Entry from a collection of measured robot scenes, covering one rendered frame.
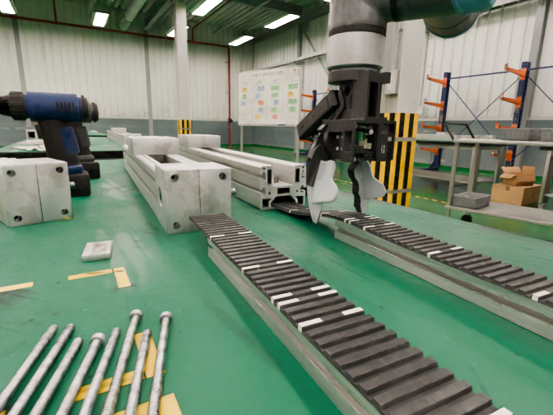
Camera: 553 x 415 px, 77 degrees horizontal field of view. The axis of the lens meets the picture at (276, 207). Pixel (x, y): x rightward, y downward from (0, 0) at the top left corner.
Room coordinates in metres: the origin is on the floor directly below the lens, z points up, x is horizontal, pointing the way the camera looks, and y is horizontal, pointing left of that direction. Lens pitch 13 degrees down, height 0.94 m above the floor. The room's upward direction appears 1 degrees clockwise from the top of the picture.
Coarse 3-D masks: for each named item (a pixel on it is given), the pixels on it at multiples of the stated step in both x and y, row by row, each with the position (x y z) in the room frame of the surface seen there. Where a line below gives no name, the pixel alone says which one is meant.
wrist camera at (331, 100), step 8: (328, 96) 0.52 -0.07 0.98; (336, 96) 0.51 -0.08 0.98; (320, 104) 0.53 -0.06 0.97; (328, 104) 0.52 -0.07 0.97; (336, 104) 0.50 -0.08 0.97; (312, 112) 0.55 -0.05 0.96; (320, 112) 0.53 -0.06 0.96; (328, 112) 0.52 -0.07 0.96; (304, 120) 0.57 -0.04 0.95; (312, 120) 0.55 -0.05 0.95; (320, 120) 0.54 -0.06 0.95; (304, 128) 0.57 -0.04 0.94; (312, 128) 0.56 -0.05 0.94; (304, 136) 0.58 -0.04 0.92; (312, 136) 0.58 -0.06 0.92
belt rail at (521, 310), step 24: (360, 240) 0.44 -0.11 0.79; (384, 240) 0.40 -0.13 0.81; (408, 264) 0.37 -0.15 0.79; (432, 264) 0.34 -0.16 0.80; (456, 288) 0.32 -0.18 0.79; (480, 288) 0.30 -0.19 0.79; (504, 312) 0.27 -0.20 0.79; (528, 312) 0.26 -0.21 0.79; (552, 312) 0.24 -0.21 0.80; (552, 336) 0.24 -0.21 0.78
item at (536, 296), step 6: (552, 288) 0.26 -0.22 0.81; (534, 294) 0.25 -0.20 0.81; (540, 294) 0.25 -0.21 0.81; (546, 294) 0.25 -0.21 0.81; (552, 294) 0.25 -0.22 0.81; (534, 300) 0.25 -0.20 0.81; (540, 300) 0.25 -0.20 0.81; (546, 300) 0.24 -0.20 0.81; (552, 300) 0.24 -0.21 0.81; (552, 306) 0.24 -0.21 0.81
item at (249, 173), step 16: (192, 160) 1.14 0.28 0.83; (208, 160) 1.01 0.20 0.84; (224, 160) 0.85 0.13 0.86; (240, 160) 0.77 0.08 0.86; (256, 160) 0.86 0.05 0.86; (272, 160) 0.79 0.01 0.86; (240, 176) 0.75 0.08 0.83; (256, 176) 0.68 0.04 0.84; (272, 176) 0.67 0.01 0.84; (288, 176) 0.71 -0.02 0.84; (304, 176) 0.70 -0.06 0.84; (240, 192) 0.75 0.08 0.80; (256, 192) 0.68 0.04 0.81; (272, 192) 0.67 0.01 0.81; (288, 192) 0.69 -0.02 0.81; (304, 192) 0.70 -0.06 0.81; (272, 208) 0.67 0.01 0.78
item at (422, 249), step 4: (428, 244) 0.37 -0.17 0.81; (432, 244) 0.37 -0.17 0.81; (436, 244) 0.37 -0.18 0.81; (440, 244) 0.37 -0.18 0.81; (444, 244) 0.37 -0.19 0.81; (452, 244) 0.37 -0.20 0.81; (412, 248) 0.36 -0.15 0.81; (416, 248) 0.35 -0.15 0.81; (420, 248) 0.36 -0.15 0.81; (424, 248) 0.36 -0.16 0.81; (428, 248) 0.35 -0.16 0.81; (432, 248) 0.35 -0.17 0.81; (436, 248) 0.35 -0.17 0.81; (440, 248) 0.36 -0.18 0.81; (444, 248) 0.36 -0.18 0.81; (448, 248) 0.36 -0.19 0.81; (416, 252) 0.35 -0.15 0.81; (420, 252) 0.35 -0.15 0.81; (424, 252) 0.34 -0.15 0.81; (428, 252) 0.35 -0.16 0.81
